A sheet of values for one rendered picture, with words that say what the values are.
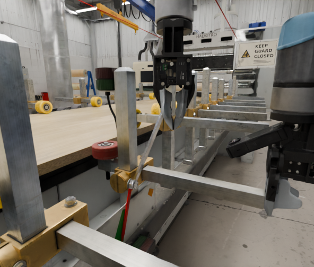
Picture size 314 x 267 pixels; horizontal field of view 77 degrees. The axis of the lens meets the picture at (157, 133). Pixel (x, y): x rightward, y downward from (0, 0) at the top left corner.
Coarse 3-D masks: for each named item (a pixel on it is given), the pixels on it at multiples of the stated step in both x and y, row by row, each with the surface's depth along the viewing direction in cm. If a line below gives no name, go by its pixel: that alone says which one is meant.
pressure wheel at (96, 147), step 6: (96, 144) 57; (102, 144) 58; (108, 144) 58; (114, 144) 57; (96, 150) 54; (102, 150) 54; (108, 150) 54; (114, 150) 55; (96, 156) 55; (102, 156) 54; (108, 156) 55; (114, 156) 56; (108, 174) 59
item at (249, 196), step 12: (108, 168) 57; (144, 168) 52; (156, 168) 52; (156, 180) 50; (168, 180) 49; (180, 180) 47; (192, 180) 46; (204, 180) 46; (216, 180) 46; (204, 192) 45; (216, 192) 44; (228, 192) 42; (240, 192) 41; (252, 192) 40; (264, 192) 40; (252, 204) 40
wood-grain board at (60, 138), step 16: (64, 112) 128; (80, 112) 128; (96, 112) 128; (144, 112) 128; (32, 128) 81; (48, 128) 81; (64, 128) 81; (80, 128) 81; (96, 128) 81; (112, 128) 81; (144, 128) 84; (48, 144) 60; (64, 144) 60; (80, 144) 60; (48, 160) 47; (64, 160) 50
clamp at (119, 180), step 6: (138, 156) 58; (138, 162) 54; (150, 162) 55; (114, 174) 47; (120, 174) 47; (126, 174) 47; (132, 174) 48; (114, 180) 47; (120, 180) 46; (126, 180) 46; (138, 180) 51; (144, 180) 54; (114, 186) 48; (120, 186) 47; (126, 186) 46; (120, 192) 47
